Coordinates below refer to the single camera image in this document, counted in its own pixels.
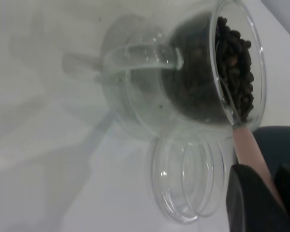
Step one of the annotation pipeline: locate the clear double-wall glass cup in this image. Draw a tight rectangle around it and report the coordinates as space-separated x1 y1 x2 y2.
100 0 268 141

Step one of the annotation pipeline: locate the small clear glass dish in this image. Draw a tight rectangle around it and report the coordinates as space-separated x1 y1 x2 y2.
147 130 235 218

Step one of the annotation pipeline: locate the dark grey ceramic mug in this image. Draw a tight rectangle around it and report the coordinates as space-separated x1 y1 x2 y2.
252 125 290 178

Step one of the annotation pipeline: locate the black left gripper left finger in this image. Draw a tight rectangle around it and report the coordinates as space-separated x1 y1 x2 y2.
226 163 290 232

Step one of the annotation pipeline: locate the dark coffee beans heap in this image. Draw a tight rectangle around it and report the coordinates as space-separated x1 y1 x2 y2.
159 12 256 124

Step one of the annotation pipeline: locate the pink-handled metal spoon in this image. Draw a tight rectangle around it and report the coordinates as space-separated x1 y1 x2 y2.
214 38 288 211

